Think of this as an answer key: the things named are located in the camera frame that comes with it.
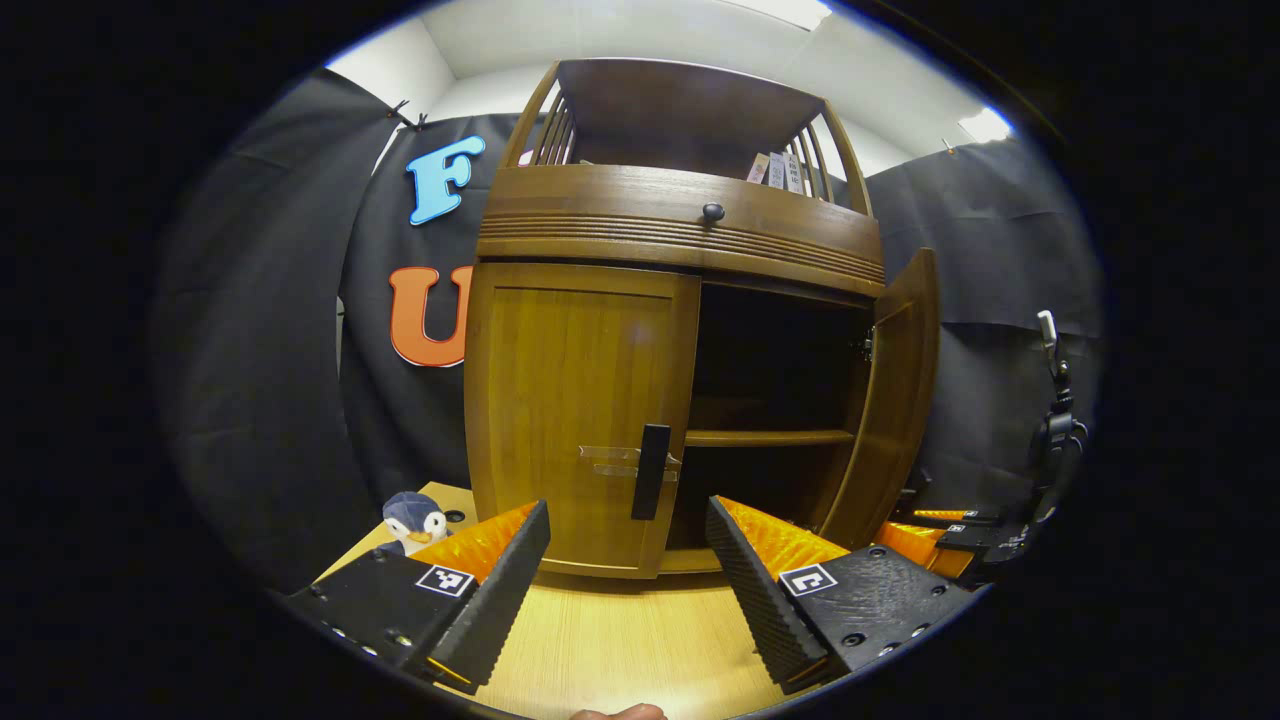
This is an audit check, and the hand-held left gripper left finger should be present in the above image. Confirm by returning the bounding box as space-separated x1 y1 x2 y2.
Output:
285 500 553 696

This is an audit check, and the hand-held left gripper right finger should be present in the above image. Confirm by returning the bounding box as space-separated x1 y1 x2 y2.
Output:
705 497 976 698

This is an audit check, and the wooden shoe cabinet door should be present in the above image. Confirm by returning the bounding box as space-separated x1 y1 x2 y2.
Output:
465 262 701 581
820 248 941 551

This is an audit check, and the wooden double-door shoe cabinet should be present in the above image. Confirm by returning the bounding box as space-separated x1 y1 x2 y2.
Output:
463 57 943 581

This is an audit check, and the penguin plush toy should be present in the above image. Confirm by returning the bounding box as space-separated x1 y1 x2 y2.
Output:
378 490 451 558

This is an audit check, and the ceiling light panel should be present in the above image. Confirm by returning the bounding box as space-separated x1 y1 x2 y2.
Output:
958 107 1013 144

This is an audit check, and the black backdrop cloth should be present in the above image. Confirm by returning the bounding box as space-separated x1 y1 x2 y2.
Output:
150 68 1106 591

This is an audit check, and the wooden drawer with black knob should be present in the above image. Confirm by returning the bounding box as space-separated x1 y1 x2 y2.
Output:
482 165 886 266

